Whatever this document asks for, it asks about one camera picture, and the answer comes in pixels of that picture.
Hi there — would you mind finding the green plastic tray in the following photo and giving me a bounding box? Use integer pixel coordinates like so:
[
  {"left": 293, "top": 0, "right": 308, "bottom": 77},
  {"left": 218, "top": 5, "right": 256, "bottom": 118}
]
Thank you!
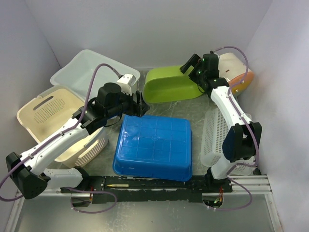
[{"left": 142, "top": 65, "right": 202, "bottom": 103}]

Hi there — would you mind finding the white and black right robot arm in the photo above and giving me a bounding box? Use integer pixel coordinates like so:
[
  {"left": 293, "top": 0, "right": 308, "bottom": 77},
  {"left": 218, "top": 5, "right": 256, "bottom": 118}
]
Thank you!
[{"left": 180, "top": 51, "right": 262, "bottom": 192}]

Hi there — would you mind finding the white perforated plastic basket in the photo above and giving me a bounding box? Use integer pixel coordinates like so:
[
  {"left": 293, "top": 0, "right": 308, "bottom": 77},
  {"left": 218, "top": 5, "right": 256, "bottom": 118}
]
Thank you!
[{"left": 200, "top": 107, "right": 254, "bottom": 176}]

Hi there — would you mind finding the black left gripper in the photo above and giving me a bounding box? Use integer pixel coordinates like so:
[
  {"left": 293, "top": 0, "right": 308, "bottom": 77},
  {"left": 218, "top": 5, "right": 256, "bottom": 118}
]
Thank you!
[{"left": 106, "top": 88, "right": 151, "bottom": 119}]

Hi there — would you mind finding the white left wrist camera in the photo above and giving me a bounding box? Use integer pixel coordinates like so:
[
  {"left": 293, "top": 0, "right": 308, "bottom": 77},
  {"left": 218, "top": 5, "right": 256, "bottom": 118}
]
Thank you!
[{"left": 116, "top": 73, "right": 135, "bottom": 95}]

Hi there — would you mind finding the blue plastic tub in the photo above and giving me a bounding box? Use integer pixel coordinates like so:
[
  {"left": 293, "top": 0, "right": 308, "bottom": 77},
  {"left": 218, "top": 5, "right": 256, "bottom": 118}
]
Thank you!
[{"left": 112, "top": 115, "right": 193, "bottom": 181}]

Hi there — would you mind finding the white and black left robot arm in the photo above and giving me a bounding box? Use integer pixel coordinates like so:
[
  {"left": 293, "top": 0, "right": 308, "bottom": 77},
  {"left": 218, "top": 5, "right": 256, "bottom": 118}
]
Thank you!
[{"left": 5, "top": 83, "right": 149, "bottom": 200}]

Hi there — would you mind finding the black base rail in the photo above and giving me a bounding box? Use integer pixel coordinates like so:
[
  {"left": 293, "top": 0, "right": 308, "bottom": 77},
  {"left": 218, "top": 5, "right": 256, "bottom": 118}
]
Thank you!
[{"left": 78, "top": 175, "right": 229, "bottom": 204}]

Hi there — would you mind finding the cream cylinder with orange lid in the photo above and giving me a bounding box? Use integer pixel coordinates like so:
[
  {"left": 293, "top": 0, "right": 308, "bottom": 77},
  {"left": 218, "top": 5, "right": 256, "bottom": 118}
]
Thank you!
[{"left": 219, "top": 53, "right": 254, "bottom": 97}]

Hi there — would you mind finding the large white plastic tub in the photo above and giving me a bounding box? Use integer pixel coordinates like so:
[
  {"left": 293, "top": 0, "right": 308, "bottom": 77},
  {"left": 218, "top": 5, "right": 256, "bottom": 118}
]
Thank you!
[{"left": 50, "top": 49, "right": 140, "bottom": 99}]

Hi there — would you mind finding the cream perforated laundry basket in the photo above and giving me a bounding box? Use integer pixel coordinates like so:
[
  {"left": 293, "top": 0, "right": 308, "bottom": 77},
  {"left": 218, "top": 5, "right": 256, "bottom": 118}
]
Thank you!
[{"left": 16, "top": 85, "right": 108, "bottom": 168}]

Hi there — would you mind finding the yellow pencil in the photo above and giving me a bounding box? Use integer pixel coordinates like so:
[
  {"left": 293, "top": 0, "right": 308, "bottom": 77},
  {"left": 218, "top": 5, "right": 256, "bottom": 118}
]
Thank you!
[{"left": 106, "top": 184, "right": 130, "bottom": 188}]

